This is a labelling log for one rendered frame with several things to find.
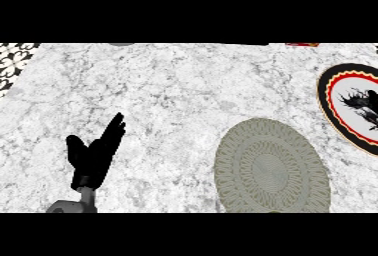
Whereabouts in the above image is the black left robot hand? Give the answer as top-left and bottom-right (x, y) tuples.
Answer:
(65, 112), (127, 192)

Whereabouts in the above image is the round beige woven placemat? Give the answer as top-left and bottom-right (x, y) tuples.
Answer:
(213, 117), (333, 214)

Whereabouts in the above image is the black red rimmed plate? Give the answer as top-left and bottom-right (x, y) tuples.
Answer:
(316, 62), (378, 157)

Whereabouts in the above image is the red object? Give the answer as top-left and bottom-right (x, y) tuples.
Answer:
(285, 42), (321, 48)

